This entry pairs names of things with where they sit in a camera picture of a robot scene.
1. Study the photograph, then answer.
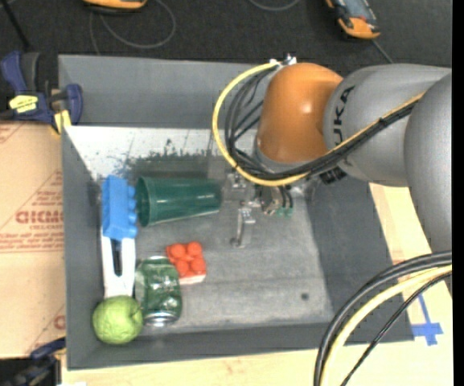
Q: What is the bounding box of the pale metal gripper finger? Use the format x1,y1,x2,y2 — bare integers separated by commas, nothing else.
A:
226,172,249,193
230,207,257,249

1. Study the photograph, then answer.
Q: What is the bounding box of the grey metal bin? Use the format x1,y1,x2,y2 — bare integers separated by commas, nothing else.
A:
57,54,414,369

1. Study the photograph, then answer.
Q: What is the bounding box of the dark green plastic cup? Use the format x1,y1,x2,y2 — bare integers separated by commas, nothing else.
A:
134,175,224,228

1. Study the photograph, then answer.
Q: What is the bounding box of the red toy block white base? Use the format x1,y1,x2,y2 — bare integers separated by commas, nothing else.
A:
165,240,208,286

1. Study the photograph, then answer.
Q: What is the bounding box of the crushed green drink can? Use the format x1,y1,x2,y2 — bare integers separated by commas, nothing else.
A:
134,256,184,329

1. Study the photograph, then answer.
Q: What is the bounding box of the blue toy building block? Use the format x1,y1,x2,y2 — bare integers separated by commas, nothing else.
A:
101,175,140,240

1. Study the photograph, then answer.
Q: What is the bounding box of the white slotted plastic piece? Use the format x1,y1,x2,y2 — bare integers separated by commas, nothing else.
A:
100,231,138,299

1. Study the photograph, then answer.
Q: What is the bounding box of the green apple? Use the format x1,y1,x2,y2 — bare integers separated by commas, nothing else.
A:
91,294,145,346

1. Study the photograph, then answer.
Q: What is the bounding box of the brown cardboard board red print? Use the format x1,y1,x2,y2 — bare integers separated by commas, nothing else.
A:
0,121,68,361

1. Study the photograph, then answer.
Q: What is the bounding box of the black cylinder on white bracket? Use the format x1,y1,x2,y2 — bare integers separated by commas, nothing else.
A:
295,166,347,200

